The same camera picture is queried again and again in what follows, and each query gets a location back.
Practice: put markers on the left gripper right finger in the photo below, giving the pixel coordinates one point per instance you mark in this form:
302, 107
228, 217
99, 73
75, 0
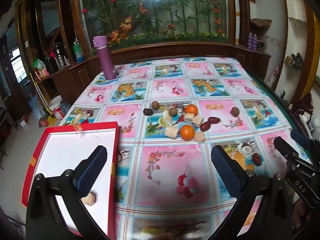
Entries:
262, 208

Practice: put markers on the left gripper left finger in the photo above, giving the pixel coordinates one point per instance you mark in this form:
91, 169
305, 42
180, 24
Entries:
44, 218

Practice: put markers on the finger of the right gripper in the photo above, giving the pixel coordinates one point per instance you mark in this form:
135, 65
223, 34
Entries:
284, 148
301, 140

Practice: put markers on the red jujube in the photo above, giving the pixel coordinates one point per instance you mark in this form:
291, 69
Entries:
213, 120
205, 126
256, 159

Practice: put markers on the beige cake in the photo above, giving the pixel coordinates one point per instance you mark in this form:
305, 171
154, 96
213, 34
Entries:
89, 199

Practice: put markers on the brown longan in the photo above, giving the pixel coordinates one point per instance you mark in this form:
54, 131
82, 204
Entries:
172, 111
155, 105
235, 112

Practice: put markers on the beige cake cube front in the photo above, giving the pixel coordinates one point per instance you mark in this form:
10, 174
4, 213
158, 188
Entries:
199, 137

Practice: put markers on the beige cake cube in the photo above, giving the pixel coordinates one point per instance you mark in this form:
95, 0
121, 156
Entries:
197, 121
188, 118
199, 137
171, 132

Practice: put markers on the orange tangerine front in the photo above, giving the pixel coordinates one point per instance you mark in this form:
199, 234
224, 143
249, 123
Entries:
187, 132

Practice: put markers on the orange tangerine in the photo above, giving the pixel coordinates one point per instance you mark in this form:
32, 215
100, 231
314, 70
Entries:
191, 109
187, 132

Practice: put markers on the orange tangerine back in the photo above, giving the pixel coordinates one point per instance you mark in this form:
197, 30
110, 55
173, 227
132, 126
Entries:
191, 109

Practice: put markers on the red white tray box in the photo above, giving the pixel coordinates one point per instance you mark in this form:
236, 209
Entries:
61, 148

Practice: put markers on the broom and dustpan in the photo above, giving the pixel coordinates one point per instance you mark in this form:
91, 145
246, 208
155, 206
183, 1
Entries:
47, 119

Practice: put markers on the purple spray bottles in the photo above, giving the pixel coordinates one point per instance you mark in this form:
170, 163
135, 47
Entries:
252, 42

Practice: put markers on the grey thermos jug floor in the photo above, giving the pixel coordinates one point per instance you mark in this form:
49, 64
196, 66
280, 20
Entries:
65, 107

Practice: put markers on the white plastic bucket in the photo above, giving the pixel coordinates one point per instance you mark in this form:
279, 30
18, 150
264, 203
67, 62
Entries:
55, 107

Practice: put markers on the floral plastic tablecloth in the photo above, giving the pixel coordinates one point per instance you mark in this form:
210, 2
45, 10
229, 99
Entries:
170, 185

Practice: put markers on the wooden cabinet counter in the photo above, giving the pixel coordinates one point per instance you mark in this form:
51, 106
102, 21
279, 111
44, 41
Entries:
71, 81

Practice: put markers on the dark jujube far left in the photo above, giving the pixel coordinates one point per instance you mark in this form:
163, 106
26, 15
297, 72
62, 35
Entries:
148, 111

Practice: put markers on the green water bottle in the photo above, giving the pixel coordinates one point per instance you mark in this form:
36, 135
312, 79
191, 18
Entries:
78, 51

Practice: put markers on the purple thermos bottle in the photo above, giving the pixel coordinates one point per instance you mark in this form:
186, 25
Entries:
101, 46

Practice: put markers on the flower aquarium glass panel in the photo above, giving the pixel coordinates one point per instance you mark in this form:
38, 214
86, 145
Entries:
130, 23

